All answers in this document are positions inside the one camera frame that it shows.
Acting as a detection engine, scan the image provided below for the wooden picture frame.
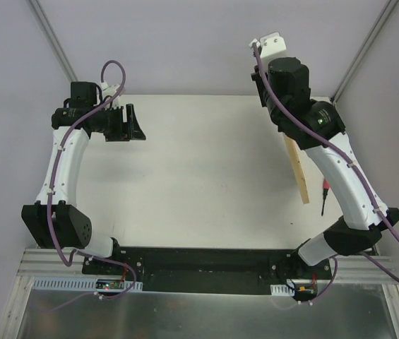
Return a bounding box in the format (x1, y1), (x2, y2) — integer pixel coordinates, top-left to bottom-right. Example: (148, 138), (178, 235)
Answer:
(283, 134), (310, 204)

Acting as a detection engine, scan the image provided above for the red handled screwdriver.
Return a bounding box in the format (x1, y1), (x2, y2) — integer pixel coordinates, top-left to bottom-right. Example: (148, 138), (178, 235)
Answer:
(321, 179), (330, 216)

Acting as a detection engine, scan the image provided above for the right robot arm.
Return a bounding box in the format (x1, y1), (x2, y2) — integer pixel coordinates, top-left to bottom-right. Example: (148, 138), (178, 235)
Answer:
(251, 57), (399, 279)

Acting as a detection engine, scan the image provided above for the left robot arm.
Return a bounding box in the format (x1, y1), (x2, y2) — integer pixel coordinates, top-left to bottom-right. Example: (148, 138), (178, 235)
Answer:
(21, 82), (146, 275)

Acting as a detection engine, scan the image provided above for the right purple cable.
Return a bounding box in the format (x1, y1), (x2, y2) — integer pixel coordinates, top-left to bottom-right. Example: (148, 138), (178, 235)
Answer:
(251, 44), (399, 311)

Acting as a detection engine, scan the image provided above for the purple cable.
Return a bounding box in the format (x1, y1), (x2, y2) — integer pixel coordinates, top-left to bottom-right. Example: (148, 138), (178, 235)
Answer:
(43, 59), (138, 311)
(251, 44), (399, 311)

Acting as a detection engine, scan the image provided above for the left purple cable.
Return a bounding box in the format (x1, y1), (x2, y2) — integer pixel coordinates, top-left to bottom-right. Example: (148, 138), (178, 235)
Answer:
(43, 59), (138, 311)

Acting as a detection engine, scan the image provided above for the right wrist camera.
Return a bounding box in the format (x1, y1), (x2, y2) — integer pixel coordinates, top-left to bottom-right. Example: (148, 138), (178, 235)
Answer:
(249, 32), (287, 63)

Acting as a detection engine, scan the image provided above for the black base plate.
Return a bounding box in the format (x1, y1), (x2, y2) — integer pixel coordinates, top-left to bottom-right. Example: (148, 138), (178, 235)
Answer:
(82, 246), (331, 295)

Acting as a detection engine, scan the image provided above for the left aluminium corner post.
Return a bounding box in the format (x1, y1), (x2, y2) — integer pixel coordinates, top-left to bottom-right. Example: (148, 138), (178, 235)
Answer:
(26, 0), (78, 82)

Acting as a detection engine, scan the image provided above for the aluminium corner post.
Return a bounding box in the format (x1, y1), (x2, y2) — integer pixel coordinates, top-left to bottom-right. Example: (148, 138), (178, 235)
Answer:
(26, 0), (78, 82)
(330, 0), (399, 105)

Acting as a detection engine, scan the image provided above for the aluminium rail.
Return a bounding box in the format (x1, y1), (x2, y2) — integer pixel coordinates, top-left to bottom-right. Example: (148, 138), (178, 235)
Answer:
(17, 249), (84, 277)

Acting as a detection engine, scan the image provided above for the right aluminium corner post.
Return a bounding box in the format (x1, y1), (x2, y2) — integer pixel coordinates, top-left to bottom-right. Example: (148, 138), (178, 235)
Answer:
(330, 0), (399, 105)

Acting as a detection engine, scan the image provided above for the left white cable duct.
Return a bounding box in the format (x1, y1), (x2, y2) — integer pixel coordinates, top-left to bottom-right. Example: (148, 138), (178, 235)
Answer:
(32, 277), (143, 293)

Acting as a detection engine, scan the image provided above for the white cable duct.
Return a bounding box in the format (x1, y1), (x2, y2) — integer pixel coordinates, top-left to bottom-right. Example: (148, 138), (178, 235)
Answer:
(270, 285), (295, 297)
(32, 277), (143, 293)

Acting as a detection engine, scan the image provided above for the right white cable duct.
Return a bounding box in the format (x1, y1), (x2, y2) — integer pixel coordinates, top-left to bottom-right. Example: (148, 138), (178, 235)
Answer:
(270, 285), (295, 297)

